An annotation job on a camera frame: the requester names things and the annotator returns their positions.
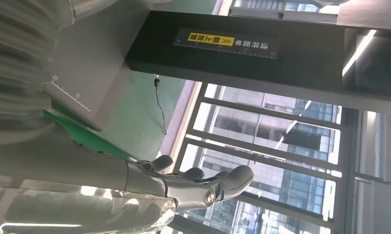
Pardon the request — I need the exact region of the thin black scale cable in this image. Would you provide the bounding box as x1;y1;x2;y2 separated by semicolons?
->
154;74;168;136

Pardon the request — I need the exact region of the dark window frame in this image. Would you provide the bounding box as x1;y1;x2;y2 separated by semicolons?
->
169;0;391;234

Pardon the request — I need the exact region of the black weighing scale with column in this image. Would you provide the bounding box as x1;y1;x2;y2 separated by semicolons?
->
43;0;391;132

